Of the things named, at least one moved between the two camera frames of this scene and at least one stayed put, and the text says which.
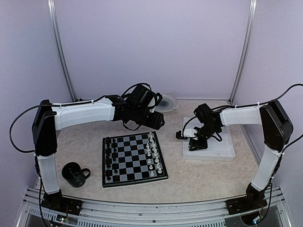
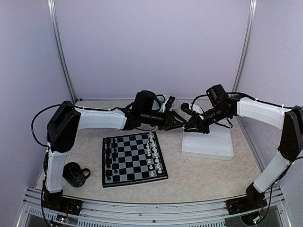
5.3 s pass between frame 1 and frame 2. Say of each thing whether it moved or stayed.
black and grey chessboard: stayed
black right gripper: moved
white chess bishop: stayed
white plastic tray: stayed
